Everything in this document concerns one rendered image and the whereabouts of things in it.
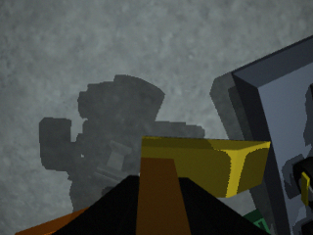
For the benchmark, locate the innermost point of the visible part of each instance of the green tray floor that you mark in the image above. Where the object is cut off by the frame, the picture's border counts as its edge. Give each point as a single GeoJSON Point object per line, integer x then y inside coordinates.
{"type": "Point", "coordinates": [259, 224]}

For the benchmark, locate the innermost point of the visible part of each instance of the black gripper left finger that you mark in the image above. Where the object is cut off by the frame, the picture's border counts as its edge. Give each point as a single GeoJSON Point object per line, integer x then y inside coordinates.
{"type": "Point", "coordinates": [114, 214]}

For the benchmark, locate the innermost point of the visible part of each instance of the yellow wedge chock with orange handle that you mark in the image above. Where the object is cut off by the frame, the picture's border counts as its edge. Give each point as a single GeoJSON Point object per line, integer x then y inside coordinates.
{"type": "Point", "coordinates": [221, 167]}

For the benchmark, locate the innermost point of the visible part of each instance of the green tray rim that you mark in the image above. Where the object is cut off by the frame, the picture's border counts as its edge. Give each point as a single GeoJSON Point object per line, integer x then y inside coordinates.
{"type": "Point", "coordinates": [255, 217]}

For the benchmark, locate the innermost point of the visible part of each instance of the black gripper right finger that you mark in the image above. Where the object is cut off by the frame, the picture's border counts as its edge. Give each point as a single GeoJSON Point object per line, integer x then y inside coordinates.
{"type": "Point", "coordinates": [209, 216]}

